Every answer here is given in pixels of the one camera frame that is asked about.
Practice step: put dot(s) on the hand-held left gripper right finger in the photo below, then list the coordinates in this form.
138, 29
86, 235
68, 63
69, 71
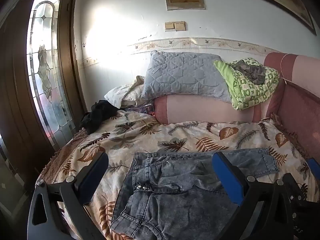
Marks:
228, 178

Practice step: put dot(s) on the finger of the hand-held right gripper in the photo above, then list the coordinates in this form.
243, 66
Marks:
314, 168

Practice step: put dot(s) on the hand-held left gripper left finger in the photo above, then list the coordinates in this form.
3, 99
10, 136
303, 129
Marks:
92, 178

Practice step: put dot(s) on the grey-blue denim pants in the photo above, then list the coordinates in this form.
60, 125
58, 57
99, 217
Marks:
175, 195

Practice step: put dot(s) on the black crumpled cloth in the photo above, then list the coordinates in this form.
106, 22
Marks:
100, 115

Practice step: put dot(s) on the leaf print fleece blanket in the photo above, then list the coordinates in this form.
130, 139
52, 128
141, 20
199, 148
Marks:
180, 135

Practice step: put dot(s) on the purple printed packet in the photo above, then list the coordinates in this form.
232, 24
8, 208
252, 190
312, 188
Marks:
140, 109

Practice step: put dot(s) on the green printed blanket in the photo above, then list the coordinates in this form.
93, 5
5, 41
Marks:
250, 92

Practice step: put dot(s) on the white floral pillow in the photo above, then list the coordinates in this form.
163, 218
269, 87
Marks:
125, 93

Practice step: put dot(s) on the grey crumpled cloth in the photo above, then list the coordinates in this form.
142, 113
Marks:
250, 71

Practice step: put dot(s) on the grey quilted pillow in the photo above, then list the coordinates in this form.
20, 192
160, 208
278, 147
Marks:
185, 75

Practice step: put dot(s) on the beige wall switch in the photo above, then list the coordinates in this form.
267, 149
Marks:
180, 26
169, 26

